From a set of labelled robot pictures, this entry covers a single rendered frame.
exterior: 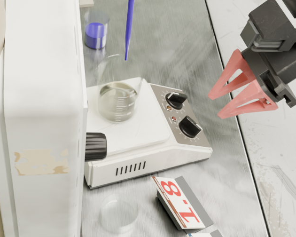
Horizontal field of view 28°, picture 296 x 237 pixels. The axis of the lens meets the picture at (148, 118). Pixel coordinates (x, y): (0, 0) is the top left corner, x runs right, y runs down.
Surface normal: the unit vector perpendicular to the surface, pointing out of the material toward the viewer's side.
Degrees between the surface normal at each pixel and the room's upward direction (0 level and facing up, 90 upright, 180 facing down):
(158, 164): 90
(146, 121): 0
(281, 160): 0
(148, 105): 0
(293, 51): 40
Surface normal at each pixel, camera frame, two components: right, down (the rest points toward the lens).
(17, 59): 0.12, -0.60
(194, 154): 0.34, 0.77
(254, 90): -0.77, -0.11
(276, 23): -0.51, -0.33
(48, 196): 0.13, 0.80
